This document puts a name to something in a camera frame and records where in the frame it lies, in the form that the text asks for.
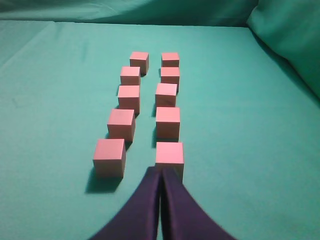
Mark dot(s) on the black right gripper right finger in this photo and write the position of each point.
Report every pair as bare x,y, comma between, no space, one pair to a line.
181,216

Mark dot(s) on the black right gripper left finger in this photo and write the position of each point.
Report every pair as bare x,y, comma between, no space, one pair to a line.
138,219

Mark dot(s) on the pink cube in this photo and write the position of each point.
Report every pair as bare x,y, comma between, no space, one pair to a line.
109,158
170,154

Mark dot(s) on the pink cube column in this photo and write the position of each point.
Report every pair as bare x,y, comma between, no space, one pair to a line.
170,75
140,59
129,98
121,124
168,121
166,95
130,75
170,59

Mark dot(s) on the green cloth backdrop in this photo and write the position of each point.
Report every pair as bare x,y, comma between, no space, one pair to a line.
291,28

